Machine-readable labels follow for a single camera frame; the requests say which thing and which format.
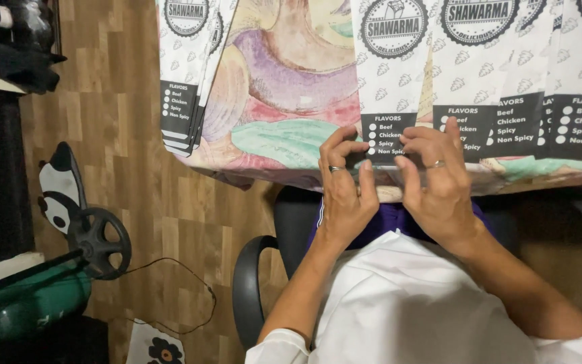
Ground person's left hand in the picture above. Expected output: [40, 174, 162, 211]
[319, 125, 381, 244]

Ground person's right hand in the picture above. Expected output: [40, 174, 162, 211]
[394, 117, 485, 248]

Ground purple shorts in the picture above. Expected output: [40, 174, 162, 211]
[307, 199, 497, 252]

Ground white shirt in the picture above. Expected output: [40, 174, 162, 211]
[245, 230, 582, 364]

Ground black office chair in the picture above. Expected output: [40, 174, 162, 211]
[232, 183, 582, 352]

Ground colourful painted tablecloth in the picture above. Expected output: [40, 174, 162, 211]
[156, 0, 582, 204]

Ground stack of paper bags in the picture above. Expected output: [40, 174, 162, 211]
[157, 0, 239, 158]

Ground white floral cloth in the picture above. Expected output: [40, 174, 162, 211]
[126, 320, 187, 364]

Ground black handwheel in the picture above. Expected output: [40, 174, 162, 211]
[67, 207, 133, 280]

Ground panda slipper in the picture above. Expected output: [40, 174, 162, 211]
[37, 142, 90, 236]

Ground black box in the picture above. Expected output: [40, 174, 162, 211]
[0, 315, 111, 364]

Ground pile of dark clothes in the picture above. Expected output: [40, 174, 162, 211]
[0, 0, 68, 96]

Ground thin black cable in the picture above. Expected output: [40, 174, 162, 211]
[118, 257, 217, 336]

